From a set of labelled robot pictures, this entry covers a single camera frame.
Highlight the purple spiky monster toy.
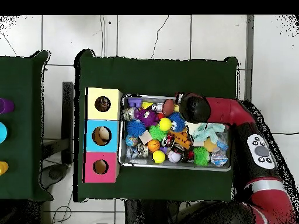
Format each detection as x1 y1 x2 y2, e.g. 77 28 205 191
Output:
134 108 159 128

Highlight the yellow plastic cup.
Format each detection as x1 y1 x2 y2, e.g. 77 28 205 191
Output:
0 161 9 176

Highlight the brown toy football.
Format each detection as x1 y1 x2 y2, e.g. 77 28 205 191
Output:
162 99 175 117

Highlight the green spiky rubber ball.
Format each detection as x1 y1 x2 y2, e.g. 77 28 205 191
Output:
148 124 168 142

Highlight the dark green table cloth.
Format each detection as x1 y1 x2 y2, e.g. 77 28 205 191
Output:
74 48 239 206

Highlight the plain yellow ball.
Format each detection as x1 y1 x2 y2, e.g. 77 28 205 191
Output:
152 150 166 165

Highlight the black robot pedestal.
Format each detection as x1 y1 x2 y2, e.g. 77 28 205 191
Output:
124 199 182 224

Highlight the purple plastic cup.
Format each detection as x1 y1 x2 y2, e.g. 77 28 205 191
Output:
0 97 15 115

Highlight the black stand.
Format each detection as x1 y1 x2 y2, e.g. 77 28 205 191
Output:
41 81 75 165

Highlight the mint green cloth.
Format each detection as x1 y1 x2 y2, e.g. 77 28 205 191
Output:
186 122 226 144

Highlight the black power cable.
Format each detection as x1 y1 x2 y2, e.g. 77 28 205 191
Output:
272 131 299 136

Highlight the wooden box with three holes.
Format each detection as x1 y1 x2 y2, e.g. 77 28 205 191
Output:
84 87 123 184

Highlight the cyan plastic cup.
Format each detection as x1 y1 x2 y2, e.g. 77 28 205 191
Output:
0 121 8 144

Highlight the blue spiky rubber ball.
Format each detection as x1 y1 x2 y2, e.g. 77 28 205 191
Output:
127 120 147 138
168 112 187 133

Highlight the dark green side-table cloth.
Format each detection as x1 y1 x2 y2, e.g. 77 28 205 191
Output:
0 50 54 202

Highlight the shallow mesh bin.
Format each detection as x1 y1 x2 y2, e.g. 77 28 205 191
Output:
117 94 235 172

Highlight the yellow smiley ball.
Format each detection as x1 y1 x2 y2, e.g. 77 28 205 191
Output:
158 117 173 131

